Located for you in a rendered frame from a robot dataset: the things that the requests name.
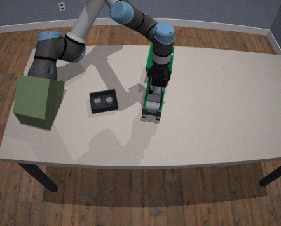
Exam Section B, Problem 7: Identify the dark grey flat bar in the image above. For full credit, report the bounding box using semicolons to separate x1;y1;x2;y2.
142;110;161;116

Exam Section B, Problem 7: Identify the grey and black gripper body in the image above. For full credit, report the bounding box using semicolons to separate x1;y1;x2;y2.
149;60;170;88

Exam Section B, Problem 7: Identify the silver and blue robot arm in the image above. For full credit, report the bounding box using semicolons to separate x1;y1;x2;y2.
28;0;175;80

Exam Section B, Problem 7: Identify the grey cylinder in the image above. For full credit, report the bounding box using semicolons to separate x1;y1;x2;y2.
152;86;161;95
147;94;161;103
146;101;160;111

